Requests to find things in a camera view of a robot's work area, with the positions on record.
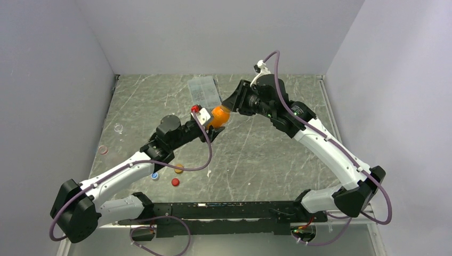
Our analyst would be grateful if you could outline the red bottle cap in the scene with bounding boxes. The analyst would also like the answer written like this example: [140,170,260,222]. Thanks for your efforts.
[171,178,180,187]

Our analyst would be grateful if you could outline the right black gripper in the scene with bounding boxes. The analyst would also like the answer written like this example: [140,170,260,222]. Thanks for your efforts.
[222,80,274,119]

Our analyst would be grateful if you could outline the orange juice bottle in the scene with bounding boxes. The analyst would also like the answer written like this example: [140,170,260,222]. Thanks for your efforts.
[207,105,231,129]

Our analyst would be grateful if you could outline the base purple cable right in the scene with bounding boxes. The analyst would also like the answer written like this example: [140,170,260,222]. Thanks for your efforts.
[292,215,354,247]

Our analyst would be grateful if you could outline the blue white bottle cap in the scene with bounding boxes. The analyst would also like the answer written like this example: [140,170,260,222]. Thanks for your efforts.
[151,172,159,181]

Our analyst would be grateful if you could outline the clear empty bottle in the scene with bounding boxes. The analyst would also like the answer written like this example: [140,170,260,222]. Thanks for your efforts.
[114,123,124,134]

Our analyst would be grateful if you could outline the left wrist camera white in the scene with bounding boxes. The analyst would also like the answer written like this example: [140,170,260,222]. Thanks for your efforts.
[191,105,213,127]

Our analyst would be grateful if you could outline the clear bottle red label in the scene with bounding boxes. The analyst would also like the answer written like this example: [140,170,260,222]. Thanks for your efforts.
[97,145,109,155]

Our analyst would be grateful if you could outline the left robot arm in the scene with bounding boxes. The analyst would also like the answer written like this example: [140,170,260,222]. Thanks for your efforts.
[49,111,227,243]

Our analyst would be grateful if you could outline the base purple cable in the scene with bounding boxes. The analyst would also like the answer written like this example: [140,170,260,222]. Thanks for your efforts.
[292,215,354,247]
[130,214,192,256]

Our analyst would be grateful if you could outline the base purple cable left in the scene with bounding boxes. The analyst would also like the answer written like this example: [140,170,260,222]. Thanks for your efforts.
[130,214,192,256]

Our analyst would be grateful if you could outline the clear plastic screw box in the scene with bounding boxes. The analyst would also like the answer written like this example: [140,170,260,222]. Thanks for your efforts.
[188,76,221,109]

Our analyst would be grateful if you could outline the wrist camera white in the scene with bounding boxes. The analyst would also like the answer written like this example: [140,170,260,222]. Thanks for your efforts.
[191,105,213,127]
[250,60,271,87]

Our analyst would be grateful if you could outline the orange bottle cap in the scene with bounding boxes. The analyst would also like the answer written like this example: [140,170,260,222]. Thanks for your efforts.
[174,164,184,174]

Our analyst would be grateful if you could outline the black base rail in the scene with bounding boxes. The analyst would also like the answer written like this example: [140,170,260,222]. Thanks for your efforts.
[118,201,327,238]

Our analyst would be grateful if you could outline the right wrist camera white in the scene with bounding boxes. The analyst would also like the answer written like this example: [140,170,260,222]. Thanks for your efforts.
[250,60,271,87]

